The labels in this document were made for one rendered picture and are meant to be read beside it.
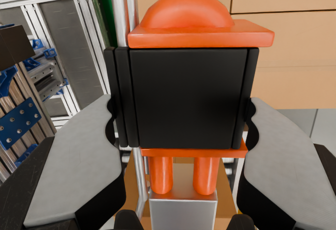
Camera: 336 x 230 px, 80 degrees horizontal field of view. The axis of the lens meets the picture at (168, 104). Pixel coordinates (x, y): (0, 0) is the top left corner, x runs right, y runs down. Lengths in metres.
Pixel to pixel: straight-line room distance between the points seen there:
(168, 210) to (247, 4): 0.73
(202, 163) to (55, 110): 1.41
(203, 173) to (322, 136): 1.91
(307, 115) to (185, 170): 1.69
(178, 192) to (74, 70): 1.19
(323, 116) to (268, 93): 1.02
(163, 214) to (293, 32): 0.80
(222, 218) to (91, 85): 1.00
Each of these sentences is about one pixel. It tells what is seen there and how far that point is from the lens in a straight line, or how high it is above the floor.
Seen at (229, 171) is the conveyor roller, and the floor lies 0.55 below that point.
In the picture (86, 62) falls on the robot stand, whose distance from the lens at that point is 1.29.
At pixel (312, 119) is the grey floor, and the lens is 1.91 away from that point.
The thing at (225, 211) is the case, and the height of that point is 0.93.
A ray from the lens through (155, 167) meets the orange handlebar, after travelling 0.18.
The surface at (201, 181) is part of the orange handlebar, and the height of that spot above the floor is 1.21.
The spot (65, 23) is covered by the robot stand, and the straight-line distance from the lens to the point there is 1.27.
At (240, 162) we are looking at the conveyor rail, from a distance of 1.09.
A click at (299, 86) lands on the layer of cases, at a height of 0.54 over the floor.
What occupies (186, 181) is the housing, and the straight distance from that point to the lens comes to 0.21.
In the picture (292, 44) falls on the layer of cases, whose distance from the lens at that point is 0.92.
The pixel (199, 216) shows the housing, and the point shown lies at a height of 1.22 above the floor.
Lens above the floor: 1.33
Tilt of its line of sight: 60 degrees down
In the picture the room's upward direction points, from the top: 176 degrees counter-clockwise
